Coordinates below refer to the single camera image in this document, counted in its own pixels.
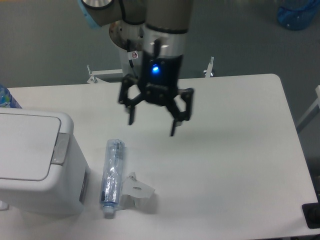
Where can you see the black device at edge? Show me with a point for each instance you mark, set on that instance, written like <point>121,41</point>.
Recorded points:
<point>311,213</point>

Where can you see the white stand at right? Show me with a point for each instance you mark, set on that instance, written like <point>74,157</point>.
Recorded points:
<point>312,111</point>

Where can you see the crushed clear plastic bottle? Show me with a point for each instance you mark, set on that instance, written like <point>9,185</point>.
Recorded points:
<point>112,177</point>

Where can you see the white frame bracket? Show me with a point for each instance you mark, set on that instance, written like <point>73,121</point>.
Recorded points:
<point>209,71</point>
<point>104,76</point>

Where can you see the white frame bracket right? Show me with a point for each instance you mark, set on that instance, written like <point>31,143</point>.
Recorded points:
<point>209,71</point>

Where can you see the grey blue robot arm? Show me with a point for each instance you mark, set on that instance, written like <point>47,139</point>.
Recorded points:
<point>162,26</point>

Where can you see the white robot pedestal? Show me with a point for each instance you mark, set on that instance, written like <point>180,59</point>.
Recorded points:
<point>125,47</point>

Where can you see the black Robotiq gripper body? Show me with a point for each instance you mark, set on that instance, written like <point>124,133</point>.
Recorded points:
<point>159,78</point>

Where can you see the white push-lid trash can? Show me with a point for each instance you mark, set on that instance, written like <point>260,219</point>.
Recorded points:
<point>42,167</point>

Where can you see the blue water jug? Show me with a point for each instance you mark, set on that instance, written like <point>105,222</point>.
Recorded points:
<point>296,15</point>

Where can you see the white frame bracket left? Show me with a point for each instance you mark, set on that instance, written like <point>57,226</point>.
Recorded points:
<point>104,76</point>

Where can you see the blue labelled bottle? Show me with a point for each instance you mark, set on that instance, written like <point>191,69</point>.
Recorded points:
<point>7,100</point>

